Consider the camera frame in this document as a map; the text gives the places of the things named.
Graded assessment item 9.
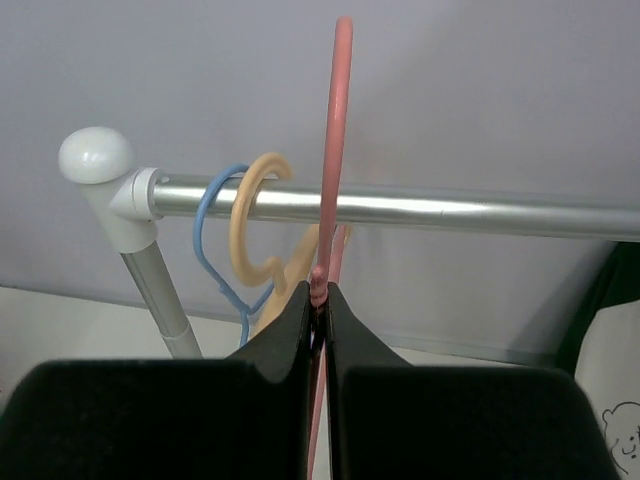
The beige plastic hanger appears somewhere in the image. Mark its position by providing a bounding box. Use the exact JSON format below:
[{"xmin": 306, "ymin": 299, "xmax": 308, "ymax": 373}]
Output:
[{"xmin": 228, "ymin": 152, "xmax": 352, "ymax": 339}]

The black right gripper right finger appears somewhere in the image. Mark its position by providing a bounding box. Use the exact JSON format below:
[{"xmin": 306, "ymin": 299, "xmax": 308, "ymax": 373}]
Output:
[{"xmin": 325, "ymin": 285, "xmax": 617, "ymax": 479}]

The white t shirt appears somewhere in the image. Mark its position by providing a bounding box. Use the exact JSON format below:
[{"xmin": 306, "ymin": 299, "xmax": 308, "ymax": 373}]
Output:
[{"xmin": 574, "ymin": 301, "xmax": 640, "ymax": 479}]

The metal clothes rack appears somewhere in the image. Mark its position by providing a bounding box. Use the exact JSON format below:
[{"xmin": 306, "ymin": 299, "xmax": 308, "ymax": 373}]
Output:
[{"xmin": 58, "ymin": 127, "xmax": 639, "ymax": 358}]

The blue wire hanger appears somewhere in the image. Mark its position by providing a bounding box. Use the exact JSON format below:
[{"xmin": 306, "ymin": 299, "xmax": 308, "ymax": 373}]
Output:
[{"xmin": 192, "ymin": 164, "xmax": 274, "ymax": 347}]

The pink wire hanger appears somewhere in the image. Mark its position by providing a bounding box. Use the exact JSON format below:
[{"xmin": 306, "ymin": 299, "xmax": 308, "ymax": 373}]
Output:
[{"xmin": 307, "ymin": 16, "xmax": 353, "ymax": 478}]

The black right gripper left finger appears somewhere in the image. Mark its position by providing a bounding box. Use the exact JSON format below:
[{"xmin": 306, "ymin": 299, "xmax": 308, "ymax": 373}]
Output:
[{"xmin": 1, "ymin": 282, "xmax": 313, "ymax": 479}]

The dark green t shirt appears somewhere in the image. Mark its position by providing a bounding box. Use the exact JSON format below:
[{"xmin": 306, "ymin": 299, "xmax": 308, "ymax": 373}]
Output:
[{"xmin": 553, "ymin": 242, "xmax": 639, "ymax": 375}]

